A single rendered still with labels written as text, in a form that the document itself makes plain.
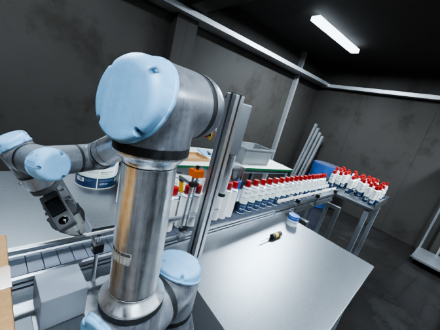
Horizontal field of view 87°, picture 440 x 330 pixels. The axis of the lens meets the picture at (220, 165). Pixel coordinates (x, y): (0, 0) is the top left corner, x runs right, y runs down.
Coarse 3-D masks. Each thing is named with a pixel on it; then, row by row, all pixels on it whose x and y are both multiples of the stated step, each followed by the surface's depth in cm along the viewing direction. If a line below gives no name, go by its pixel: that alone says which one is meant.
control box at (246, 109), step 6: (246, 108) 82; (240, 114) 82; (246, 114) 83; (240, 120) 83; (246, 120) 83; (240, 126) 84; (246, 126) 85; (240, 132) 84; (210, 138) 95; (234, 138) 85; (240, 138) 85; (234, 144) 85; (240, 144) 86; (234, 150) 86
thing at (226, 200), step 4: (228, 184) 118; (232, 184) 119; (228, 188) 119; (228, 192) 118; (228, 196) 119; (224, 200) 120; (228, 200) 120; (224, 204) 120; (228, 204) 121; (224, 208) 121; (220, 212) 121; (224, 212) 121; (220, 216) 122; (224, 216) 123
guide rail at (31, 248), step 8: (216, 208) 115; (192, 216) 103; (96, 232) 75; (104, 232) 76; (112, 232) 78; (56, 240) 68; (64, 240) 68; (72, 240) 70; (80, 240) 72; (16, 248) 61; (24, 248) 62; (32, 248) 63; (40, 248) 65
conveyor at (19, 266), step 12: (240, 216) 132; (192, 228) 108; (108, 240) 85; (36, 252) 72; (48, 252) 73; (60, 252) 74; (72, 252) 76; (84, 252) 77; (108, 252) 80; (12, 264) 66; (24, 264) 67; (36, 264) 68; (48, 264) 69; (60, 264) 71; (12, 276) 62
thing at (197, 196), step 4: (196, 188) 103; (200, 188) 104; (196, 192) 104; (200, 192) 105; (196, 196) 103; (200, 196) 104; (196, 200) 104; (192, 204) 104; (196, 204) 105; (192, 208) 105; (196, 208) 106; (192, 212) 105; (192, 220) 107; (188, 224) 107; (192, 224) 108
